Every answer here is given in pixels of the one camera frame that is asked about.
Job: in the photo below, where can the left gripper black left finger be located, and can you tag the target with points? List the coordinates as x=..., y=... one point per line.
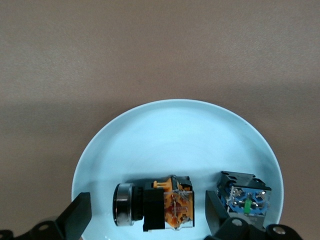
x=77, y=212

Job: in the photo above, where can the blue green push button switch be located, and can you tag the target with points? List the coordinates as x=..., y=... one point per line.
x=246, y=197

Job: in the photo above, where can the orange push button switch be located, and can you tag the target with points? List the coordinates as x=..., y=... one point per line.
x=155, y=207

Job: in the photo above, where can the light blue round plate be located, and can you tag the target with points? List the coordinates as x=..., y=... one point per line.
x=175, y=140

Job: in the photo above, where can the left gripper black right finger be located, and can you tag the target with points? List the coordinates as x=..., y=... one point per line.
x=215, y=215

